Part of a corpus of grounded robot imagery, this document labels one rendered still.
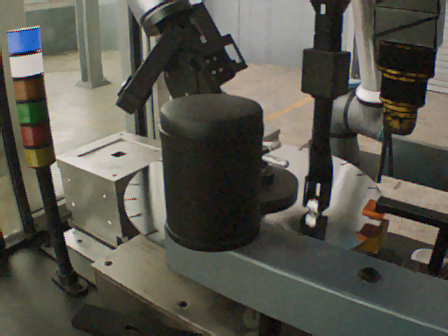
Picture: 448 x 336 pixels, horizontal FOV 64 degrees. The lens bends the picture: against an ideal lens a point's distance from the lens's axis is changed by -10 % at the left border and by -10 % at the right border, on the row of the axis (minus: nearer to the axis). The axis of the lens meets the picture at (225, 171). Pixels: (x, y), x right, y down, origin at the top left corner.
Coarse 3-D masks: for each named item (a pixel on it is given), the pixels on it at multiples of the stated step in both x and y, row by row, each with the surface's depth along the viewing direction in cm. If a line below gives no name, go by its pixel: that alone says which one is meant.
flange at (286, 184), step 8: (272, 168) 50; (280, 168) 54; (264, 176) 48; (272, 176) 49; (280, 176) 51; (288, 176) 51; (296, 176) 52; (264, 184) 49; (272, 184) 49; (280, 184) 49; (288, 184) 49; (296, 184) 49; (264, 192) 47; (272, 192) 47; (280, 192) 47; (288, 192) 48; (296, 192) 48; (264, 200) 46; (272, 200) 46; (280, 200) 46; (288, 200) 47
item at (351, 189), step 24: (264, 144) 65; (144, 168) 56; (288, 168) 56; (336, 168) 56; (144, 192) 50; (336, 192) 49; (360, 192) 49; (144, 216) 44; (264, 216) 44; (288, 216) 44; (312, 216) 44; (336, 216) 44; (360, 216) 44; (336, 240) 40; (360, 240) 40
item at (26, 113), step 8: (24, 104) 48; (32, 104) 48; (40, 104) 49; (24, 112) 48; (32, 112) 49; (40, 112) 49; (48, 112) 51; (24, 120) 49; (32, 120) 49; (40, 120) 50
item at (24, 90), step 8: (16, 80) 47; (24, 80) 47; (32, 80) 47; (40, 80) 48; (16, 88) 47; (24, 88) 47; (32, 88) 47; (40, 88) 48; (16, 96) 48; (24, 96) 47; (32, 96) 48; (40, 96) 49
